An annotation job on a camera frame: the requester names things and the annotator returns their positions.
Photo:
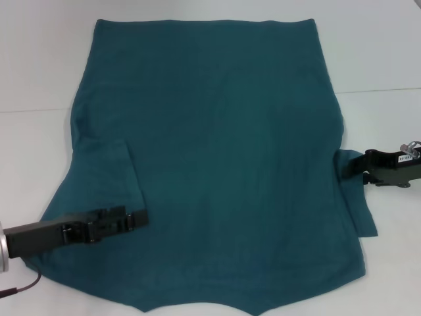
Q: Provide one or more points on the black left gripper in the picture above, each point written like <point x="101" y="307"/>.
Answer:
<point x="39" y="235"/>

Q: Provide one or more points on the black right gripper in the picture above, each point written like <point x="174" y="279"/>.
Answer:
<point x="394" y="168"/>

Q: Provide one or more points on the teal blue t-shirt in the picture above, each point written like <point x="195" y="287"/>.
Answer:
<point x="213" y="131"/>

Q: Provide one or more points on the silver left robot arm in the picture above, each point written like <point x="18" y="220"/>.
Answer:
<point x="3" y="247"/>

